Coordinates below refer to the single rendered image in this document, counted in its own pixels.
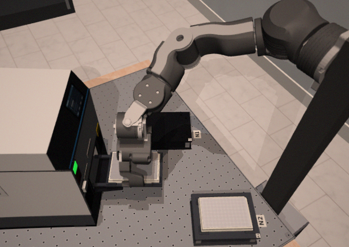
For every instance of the cream label with black lettering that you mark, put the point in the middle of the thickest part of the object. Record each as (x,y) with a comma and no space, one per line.
(261,220)
(197,133)

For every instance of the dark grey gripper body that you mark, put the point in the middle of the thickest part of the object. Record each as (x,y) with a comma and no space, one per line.
(137,150)

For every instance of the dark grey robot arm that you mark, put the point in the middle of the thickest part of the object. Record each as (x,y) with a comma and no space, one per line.
(291,28)

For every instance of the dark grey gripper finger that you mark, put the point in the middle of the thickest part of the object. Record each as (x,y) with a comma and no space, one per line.
(135,179)

